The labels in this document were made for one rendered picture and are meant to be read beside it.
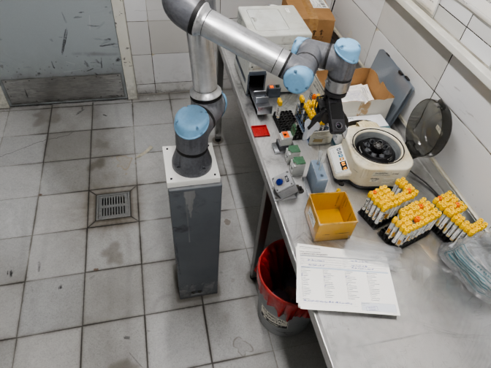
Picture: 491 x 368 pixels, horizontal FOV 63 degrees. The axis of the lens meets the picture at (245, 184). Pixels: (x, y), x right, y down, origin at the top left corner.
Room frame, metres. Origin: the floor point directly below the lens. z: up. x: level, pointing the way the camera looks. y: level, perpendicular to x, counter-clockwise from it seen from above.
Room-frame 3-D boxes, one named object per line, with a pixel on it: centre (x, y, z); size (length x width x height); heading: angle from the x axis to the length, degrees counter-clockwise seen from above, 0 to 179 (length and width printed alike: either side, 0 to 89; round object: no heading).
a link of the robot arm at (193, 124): (1.06, 0.21, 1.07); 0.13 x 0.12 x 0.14; 165
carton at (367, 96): (1.53, -0.42, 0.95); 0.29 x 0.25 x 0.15; 107
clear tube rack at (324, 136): (1.37, -0.26, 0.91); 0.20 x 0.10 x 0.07; 17
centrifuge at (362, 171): (1.17, -0.47, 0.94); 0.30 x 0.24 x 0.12; 98
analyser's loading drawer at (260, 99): (1.51, -0.02, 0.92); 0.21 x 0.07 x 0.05; 17
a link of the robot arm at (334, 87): (1.07, -0.25, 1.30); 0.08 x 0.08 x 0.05
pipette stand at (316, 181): (1.02, -0.26, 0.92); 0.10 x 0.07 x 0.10; 12
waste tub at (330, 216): (0.85, -0.30, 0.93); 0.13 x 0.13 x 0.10; 13
